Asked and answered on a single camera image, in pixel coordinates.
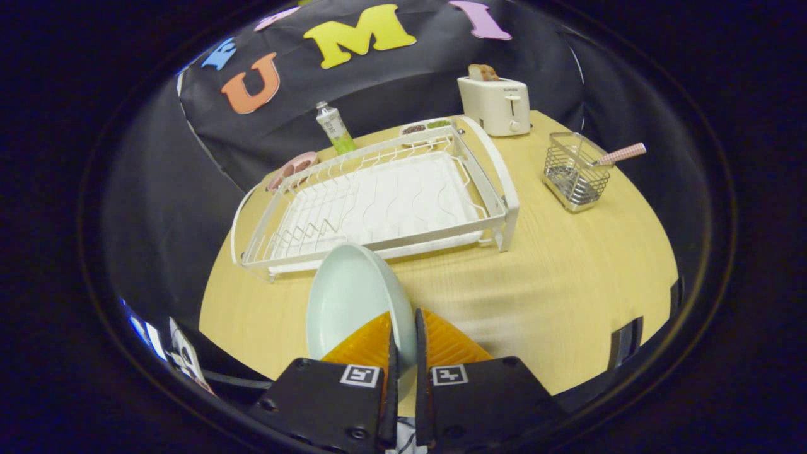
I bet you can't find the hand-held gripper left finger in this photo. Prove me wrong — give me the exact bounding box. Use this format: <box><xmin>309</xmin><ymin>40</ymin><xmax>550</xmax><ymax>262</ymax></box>
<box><xmin>249</xmin><ymin>311</ymin><xmax>399</xmax><ymax>452</ymax></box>

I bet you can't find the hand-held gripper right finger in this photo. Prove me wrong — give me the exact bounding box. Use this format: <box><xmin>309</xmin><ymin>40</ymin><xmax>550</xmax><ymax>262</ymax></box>
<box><xmin>414</xmin><ymin>308</ymin><xmax>568</xmax><ymax>452</ymax></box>

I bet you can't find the pale green plate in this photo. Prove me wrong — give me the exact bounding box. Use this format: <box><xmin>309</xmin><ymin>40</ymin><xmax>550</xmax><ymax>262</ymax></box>
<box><xmin>306</xmin><ymin>244</ymin><xmax>418</xmax><ymax>402</ymax></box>

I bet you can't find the white dish rack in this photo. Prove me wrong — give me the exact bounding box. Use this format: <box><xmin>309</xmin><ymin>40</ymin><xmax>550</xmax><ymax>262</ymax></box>
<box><xmin>231</xmin><ymin>115</ymin><xmax>521</xmax><ymax>282</ymax></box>

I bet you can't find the metal wire basket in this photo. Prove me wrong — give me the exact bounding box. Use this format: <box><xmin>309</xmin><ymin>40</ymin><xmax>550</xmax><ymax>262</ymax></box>
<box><xmin>543</xmin><ymin>132</ymin><xmax>612</xmax><ymax>213</ymax></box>

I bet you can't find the pink checked handle spoon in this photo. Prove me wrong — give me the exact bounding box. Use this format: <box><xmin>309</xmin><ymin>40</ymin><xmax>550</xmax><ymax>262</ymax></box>
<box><xmin>591</xmin><ymin>143</ymin><xmax>647</xmax><ymax>168</ymax></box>

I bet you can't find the pink plate with food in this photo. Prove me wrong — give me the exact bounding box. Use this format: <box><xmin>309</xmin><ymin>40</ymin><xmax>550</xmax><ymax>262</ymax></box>
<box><xmin>266</xmin><ymin>151</ymin><xmax>320</xmax><ymax>192</ymax></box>

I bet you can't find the green dish soap bottle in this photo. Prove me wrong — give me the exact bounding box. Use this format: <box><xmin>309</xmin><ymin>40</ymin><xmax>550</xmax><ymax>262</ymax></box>
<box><xmin>315</xmin><ymin>101</ymin><xmax>357</xmax><ymax>156</ymax></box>

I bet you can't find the white device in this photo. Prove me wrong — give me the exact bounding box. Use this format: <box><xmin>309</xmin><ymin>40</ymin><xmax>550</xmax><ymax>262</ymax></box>
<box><xmin>167</xmin><ymin>317</ymin><xmax>215</xmax><ymax>395</ymax></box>

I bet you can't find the computer monitor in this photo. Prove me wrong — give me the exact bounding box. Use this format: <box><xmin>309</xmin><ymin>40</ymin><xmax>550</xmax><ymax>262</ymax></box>
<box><xmin>126</xmin><ymin>308</ymin><xmax>166</xmax><ymax>364</ymax></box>

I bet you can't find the white divided condiment tray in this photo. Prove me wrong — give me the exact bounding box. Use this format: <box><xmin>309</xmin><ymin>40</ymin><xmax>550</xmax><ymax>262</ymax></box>
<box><xmin>398</xmin><ymin>119</ymin><xmax>453</xmax><ymax>137</ymax></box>

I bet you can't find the white toaster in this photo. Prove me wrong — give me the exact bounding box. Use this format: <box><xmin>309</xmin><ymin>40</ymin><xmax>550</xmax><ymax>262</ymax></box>
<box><xmin>457</xmin><ymin>75</ymin><xmax>532</xmax><ymax>137</ymax></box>

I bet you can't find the black backdrop cloth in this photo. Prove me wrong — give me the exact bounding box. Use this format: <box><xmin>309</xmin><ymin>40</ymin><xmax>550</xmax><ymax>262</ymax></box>
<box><xmin>101</xmin><ymin>0</ymin><xmax>729</xmax><ymax>335</ymax></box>

